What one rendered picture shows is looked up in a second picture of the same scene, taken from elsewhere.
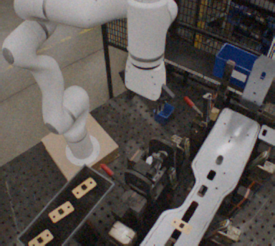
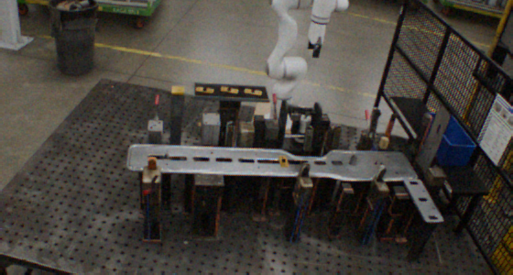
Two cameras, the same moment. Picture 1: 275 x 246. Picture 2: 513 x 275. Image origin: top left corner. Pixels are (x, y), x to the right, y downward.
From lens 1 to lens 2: 172 cm
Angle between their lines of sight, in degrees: 35
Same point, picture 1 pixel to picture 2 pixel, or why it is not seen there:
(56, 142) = (267, 106)
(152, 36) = (319, 4)
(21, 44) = not seen: outside the picture
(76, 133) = (280, 90)
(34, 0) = not seen: outside the picture
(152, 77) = (315, 27)
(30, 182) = not seen: hidden behind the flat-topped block
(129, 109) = (344, 137)
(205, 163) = (342, 157)
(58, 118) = (275, 60)
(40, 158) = (245, 114)
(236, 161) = (365, 172)
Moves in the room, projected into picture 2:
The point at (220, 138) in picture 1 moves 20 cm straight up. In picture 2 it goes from (372, 158) to (383, 124)
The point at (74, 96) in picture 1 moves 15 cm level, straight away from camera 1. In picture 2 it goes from (296, 60) to (306, 52)
